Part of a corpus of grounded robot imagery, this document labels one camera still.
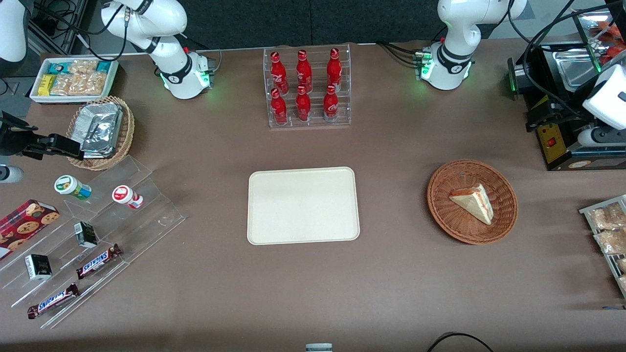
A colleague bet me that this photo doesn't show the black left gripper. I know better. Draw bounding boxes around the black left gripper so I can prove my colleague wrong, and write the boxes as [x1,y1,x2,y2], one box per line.
[526,98,587,132]

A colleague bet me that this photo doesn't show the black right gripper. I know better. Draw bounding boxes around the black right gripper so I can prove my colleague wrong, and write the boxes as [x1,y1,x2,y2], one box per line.
[0,111,84,159]

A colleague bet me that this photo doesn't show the triangular sandwich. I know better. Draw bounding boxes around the triangular sandwich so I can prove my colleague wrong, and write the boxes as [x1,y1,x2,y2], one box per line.
[449,183,494,225]

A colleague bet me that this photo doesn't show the light wicker basket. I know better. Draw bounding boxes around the light wicker basket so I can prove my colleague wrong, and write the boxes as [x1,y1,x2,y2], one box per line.
[66,96,135,171]

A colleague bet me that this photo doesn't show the white rectangular snack tray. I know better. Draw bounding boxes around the white rectangular snack tray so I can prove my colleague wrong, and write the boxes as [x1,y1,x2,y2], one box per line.
[29,56,119,104]

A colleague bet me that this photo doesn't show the tray of wrapped pastries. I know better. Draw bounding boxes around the tray of wrapped pastries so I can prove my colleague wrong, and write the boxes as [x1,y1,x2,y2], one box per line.
[580,195,626,299]

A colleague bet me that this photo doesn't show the brown wicker basket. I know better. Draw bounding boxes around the brown wicker basket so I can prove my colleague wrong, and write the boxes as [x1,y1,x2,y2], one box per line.
[427,159,519,245]

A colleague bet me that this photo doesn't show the beige plastic tray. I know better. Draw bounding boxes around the beige plastic tray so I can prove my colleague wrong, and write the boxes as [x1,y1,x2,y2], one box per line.
[247,167,361,245]

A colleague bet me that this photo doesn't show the black food warmer cabinet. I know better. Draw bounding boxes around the black food warmer cabinet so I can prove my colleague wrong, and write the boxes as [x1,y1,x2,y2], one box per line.
[507,7,626,172]

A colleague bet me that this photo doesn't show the silver foil pack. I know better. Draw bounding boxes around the silver foil pack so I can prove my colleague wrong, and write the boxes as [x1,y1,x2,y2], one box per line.
[77,103,122,135]
[81,117,124,158]

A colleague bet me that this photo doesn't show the green lid snack cup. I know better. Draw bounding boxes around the green lid snack cup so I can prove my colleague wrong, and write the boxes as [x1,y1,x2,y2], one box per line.
[54,175,92,201]

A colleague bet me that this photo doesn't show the steel warmer pan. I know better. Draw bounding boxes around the steel warmer pan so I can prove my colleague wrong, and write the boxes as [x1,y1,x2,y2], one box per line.
[552,48,601,91]

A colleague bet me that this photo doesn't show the red lid snack cup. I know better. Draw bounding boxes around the red lid snack cup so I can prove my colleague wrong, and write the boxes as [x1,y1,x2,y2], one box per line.
[112,185,144,210]

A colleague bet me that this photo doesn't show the red plaid cookie box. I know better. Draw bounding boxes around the red plaid cookie box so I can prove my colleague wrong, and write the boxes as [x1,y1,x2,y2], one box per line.
[0,199,60,260]

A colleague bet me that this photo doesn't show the small black carton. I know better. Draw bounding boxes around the small black carton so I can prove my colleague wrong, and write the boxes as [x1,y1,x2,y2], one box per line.
[73,221,98,248]
[24,253,53,281]

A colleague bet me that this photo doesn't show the clear acrylic stepped display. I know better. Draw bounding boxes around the clear acrylic stepped display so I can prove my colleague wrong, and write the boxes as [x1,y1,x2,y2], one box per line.
[0,155,186,329]

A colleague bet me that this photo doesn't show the red fried food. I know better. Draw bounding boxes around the red fried food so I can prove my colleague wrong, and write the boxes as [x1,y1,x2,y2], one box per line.
[589,20,626,65]

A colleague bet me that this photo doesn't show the Snickers chocolate bar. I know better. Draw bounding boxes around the Snickers chocolate bar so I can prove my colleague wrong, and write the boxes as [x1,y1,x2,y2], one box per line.
[76,243,123,280]
[27,283,80,319]

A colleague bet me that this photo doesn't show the dark fabric partition panel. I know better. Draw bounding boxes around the dark fabric partition panel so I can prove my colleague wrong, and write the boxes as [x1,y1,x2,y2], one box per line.
[311,0,443,45]
[179,0,312,50]

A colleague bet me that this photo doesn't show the red cola bottle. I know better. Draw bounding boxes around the red cola bottle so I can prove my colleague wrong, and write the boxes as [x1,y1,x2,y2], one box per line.
[296,49,313,93]
[270,88,288,125]
[296,86,312,122]
[323,84,339,122]
[327,47,342,91]
[270,51,289,94]

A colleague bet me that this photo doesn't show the clear acrylic bottle rack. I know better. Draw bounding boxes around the clear acrylic bottle rack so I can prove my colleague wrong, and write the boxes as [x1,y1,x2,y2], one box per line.
[263,43,352,129]

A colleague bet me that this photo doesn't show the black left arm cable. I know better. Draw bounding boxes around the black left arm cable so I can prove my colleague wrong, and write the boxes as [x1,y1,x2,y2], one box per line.
[508,0,612,123]

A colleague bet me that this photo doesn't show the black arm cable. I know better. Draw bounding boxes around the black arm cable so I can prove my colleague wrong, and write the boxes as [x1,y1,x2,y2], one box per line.
[29,0,130,62]
[508,0,612,123]

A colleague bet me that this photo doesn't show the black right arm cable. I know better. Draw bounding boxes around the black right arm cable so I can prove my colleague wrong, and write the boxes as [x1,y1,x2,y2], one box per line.
[29,0,130,62]

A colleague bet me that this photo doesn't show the black left base cables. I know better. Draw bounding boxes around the black left base cables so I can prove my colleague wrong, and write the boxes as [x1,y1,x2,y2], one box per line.
[376,41,422,67]

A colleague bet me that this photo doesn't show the black looped floor cable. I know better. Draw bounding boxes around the black looped floor cable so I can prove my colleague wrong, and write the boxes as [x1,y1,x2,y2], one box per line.
[425,332,494,352]

